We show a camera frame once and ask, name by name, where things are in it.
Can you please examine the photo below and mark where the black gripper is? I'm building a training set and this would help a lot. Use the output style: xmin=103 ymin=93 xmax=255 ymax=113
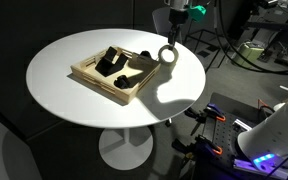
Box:
xmin=167 ymin=8 xmax=189 ymax=47

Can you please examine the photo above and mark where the beige masking tape roll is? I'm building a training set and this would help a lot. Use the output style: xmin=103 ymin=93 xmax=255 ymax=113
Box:
xmin=157 ymin=44 xmax=180 ymax=66

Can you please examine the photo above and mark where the wooden slatted tray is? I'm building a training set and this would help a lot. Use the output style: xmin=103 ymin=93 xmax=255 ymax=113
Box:
xmin=70 ymin=44 xmax=162 ymax=106

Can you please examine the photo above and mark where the black dome-shaped object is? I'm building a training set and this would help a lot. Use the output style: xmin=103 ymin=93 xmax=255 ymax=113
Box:
xmin=138 ymin=50 xmax=152 ymax=60

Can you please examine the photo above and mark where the small black knob piece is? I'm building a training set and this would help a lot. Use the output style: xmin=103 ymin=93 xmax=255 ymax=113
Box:
xmin=113 ymin=74 xmax=132 ymax=90

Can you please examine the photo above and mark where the large black angled block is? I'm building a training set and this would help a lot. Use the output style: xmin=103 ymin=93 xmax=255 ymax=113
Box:
xmin=94 ymin=46 xmax=130 ymax=78

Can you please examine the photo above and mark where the pale green box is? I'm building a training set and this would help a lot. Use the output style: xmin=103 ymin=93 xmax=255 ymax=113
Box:
xmin=233 ymin=41 xmax=266 ymax=68

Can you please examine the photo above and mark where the orange and purple clamp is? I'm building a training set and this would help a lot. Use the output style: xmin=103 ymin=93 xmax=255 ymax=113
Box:
xmin=171 ymin=134 xmax=224 ymax=158
xmin=183 ymin=103 xmax=227 ymax=123

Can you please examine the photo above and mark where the dark background desk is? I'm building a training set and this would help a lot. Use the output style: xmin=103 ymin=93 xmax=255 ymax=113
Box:
xmin=243 ymin=0 xmax=288 ymax=68

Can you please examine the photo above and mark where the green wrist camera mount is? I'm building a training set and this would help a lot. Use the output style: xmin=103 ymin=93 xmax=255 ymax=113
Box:
xmin=187 ymin=4 xmax=207 ymax=23

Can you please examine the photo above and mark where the white table pedestal base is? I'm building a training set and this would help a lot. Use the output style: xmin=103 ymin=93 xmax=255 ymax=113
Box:
xmin=98 ymin=126 xmax=155 ymax=171

